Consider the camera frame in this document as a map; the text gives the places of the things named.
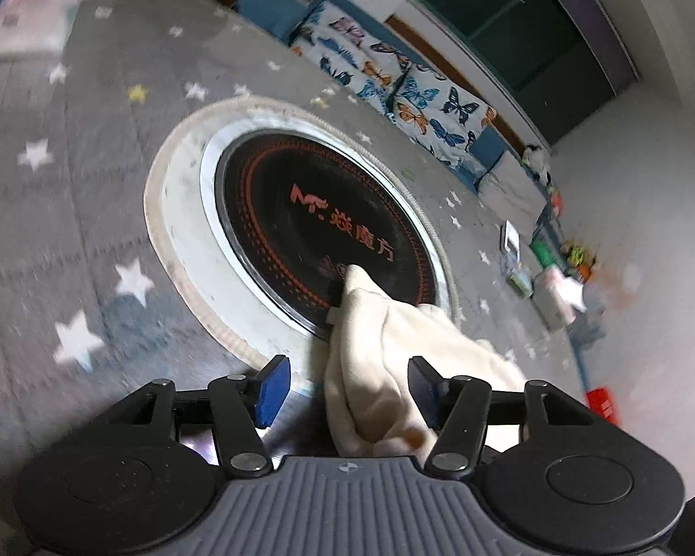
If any cream fabric garment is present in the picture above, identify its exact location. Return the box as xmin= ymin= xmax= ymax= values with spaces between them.
xmin=323 ymin=265 xmax=526 ymax=463

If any red plastic stool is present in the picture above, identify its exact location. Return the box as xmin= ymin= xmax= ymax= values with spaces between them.
xmin=586 ymin=385 xmax=620 ymax=425

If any white tissue box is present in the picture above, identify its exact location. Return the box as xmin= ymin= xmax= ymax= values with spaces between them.
xmin=532 ymin=265 xmax=588 ymax=330

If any grey star pattern table mat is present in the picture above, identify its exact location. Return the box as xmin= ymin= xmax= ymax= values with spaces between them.
xmin=0 ymin=0 xmax=582 ymax=555

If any colourful plush toys pile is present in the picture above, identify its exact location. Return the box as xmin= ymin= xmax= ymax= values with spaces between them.
xmin=547 ymin=186 xmax=598 ymax=284

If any round black induction cooktop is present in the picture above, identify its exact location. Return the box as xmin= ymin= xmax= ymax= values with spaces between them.
xmin=144 ymin=97 xmax=459 ymax=364

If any grey plain cushion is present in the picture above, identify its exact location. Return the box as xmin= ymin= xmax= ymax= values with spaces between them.
xmin=477 ymin=151 xmax=547 ymax=241

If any black white plush toy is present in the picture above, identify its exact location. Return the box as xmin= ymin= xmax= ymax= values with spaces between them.
xmin=522 ymin=145 xmax=551 ymax=188

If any right butterfly print pillow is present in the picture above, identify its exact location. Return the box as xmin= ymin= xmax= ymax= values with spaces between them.
xmin=388 ymin=64 xmax=497 ymax=170

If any butterfly print pillow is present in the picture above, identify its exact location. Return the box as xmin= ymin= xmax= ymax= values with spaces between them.
xmin=291 ymin=1 xmax=411 ymax=114
xmin=388 ymin=64 xmax=497 ymax=170

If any left butterfly print pillow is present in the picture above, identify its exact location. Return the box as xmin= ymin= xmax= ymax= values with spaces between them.
xmin=291 ymin=1 xmax=411 ymax=114

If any blue sectional sofa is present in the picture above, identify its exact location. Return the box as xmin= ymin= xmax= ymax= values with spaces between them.
xmin=230 ymin=0 xmax=593 ymax=279

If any dark window with green frame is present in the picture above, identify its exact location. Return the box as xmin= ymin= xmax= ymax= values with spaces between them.
xmin=417 ymin=0 xmax=638 ymax=145

